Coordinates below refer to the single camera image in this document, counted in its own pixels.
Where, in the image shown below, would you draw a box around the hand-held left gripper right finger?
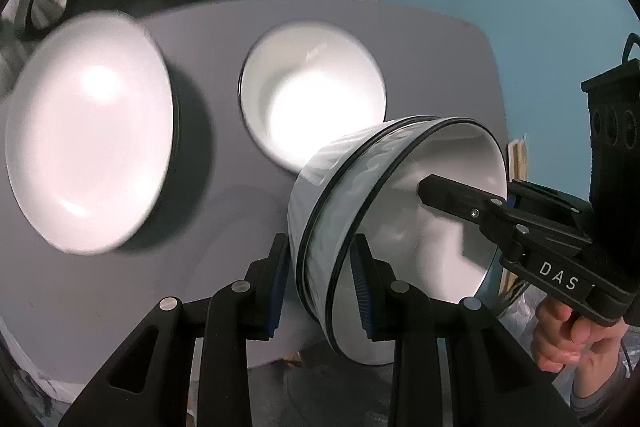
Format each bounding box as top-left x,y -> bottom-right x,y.
349,233 -> 585,427

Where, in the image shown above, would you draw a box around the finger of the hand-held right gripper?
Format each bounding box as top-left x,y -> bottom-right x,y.
417,174 -> 592,261
507,179 -> 594,238

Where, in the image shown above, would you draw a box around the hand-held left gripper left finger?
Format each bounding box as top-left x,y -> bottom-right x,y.
57,233 -> 292,427

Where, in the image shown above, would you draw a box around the white bowl black rim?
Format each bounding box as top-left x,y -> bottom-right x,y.
238,21 -> 388,175
287,119 -> 401,338
320,116 -> 508,367

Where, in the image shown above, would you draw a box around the person's right forearm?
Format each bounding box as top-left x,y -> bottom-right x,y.
570,347 -> 633,423

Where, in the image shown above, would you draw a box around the person's right hand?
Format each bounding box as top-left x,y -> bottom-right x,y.
530,293 -> 629,372

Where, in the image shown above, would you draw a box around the wooden boards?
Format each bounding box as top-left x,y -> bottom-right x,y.
507,134 -> 532,182

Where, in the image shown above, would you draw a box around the person's grey trousers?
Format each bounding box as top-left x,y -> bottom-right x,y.
250,347 -> 396,427

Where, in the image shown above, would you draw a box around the clear plastic sheet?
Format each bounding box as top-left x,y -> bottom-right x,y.
495,287 -> 576,413

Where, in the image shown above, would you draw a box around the dark patterned cloth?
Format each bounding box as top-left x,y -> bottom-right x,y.
0,347 -> 76,418

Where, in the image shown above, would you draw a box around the black cable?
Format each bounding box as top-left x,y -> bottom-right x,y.
621,33 -> 640,68

